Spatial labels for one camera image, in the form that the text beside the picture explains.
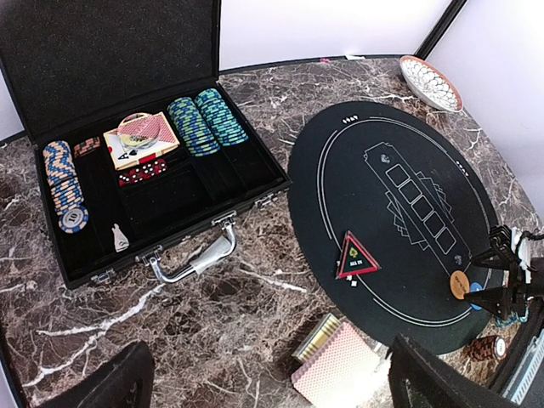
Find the brown poker chip stack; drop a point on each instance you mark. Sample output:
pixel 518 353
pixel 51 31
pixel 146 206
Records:
pixel 486 348

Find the black right frame post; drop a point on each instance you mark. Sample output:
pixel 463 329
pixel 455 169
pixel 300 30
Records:
pixel 432 39

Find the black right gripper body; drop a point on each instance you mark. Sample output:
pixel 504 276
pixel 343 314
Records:
pixel 525 281

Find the green and blue chip row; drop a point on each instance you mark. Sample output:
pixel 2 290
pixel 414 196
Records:
pixel 192 128

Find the teal and blue chip row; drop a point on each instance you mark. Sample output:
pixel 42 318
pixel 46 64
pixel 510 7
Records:
pixel 219 118

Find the red card deck on table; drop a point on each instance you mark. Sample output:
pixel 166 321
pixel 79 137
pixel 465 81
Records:
pixel 344 372

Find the gold card box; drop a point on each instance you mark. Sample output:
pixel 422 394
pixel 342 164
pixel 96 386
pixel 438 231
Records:
pixel 317 337

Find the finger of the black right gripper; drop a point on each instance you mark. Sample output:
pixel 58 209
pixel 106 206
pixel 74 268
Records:
pixel 496 257
pixel 484 297

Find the red triangular all-in marker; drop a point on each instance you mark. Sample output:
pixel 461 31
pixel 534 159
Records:
pixel 355 259

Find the red card deck in case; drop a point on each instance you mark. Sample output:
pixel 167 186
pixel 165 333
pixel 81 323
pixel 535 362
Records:
pixel 122 159

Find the black poker chip case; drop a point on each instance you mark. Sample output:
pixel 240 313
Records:
pixel 76 69

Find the blue and tan chip row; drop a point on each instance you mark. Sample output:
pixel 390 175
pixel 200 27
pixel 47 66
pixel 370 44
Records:
pixel 65 187

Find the clear round dealer button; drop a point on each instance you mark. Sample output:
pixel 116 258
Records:
pixel 138 131

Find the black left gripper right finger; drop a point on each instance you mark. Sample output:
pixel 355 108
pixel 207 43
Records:
pixel 418 378

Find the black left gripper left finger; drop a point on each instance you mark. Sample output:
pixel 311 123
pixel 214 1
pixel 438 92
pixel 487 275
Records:
pixel 124 381

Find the white slotted cable duct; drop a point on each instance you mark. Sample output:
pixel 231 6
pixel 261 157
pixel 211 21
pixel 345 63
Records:
pixel 525 374

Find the orange and black chip row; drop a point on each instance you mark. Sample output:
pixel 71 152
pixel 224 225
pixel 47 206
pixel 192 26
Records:
pixel 85 147

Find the orange round blind button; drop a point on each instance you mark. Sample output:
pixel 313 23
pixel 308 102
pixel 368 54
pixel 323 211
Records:
pixel 459 284

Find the red dice row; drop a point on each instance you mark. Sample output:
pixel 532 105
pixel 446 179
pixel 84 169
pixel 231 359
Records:
pixel 143 172

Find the small silver case key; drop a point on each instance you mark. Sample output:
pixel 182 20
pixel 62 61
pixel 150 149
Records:
pixel 121 242

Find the round black poker mat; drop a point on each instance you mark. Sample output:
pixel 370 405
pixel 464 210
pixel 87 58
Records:
pixel 414 203

